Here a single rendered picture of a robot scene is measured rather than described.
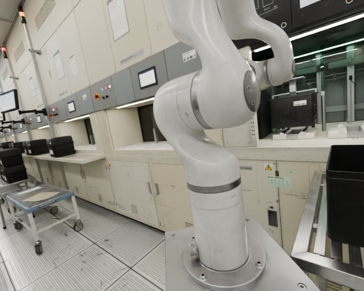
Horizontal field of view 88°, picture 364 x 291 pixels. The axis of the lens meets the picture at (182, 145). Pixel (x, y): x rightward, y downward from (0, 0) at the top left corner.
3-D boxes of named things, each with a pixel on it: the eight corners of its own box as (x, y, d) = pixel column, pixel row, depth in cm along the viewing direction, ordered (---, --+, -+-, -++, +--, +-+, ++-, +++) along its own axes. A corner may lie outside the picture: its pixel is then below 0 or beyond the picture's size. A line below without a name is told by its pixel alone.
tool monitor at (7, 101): (2, 120, 267) (-5, 94, 262) (44, 116, 305) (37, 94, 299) (7, 116, 241) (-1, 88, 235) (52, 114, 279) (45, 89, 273)
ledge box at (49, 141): (48, 157, 262) (43, 139, 258) (70, 152, 282) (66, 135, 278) (54, 158, 242) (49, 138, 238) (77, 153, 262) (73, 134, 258)
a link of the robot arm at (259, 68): (274, 60, 61) (245, 68, 66) (261, 53, 51) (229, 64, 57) (276, 86, 62) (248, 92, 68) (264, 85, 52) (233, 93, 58)
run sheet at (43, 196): (20, 201, 199) (20, 200, 198) (42, 192, 221) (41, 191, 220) (40, 202, 189) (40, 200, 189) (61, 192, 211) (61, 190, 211)
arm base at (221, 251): (189, 302, 35) (174, 210, 32) (180, 238, 54) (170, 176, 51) (285, 279, 36) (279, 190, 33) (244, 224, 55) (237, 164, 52)
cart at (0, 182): (-3, 204, 345) (-11, 179, 338) (33, 192, 385) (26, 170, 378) (5, 216, 285) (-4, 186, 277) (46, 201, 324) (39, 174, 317)
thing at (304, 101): (269, 135, 117) (266, 82, 112) (277, 130, 132) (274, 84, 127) (318, 133, 101) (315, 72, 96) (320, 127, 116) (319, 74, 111)
